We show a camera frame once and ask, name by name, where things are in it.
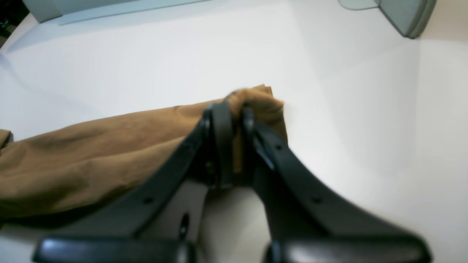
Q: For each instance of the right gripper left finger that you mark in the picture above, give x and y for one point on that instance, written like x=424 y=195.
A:
x=156 y=222

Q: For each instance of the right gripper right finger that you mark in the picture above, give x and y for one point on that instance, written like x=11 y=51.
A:
x=308 y=221

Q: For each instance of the grey plastic tray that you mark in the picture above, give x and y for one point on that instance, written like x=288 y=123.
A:
x=408 y=17

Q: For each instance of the brown t-shirt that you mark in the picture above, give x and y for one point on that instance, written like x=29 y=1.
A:
x=89 y=163

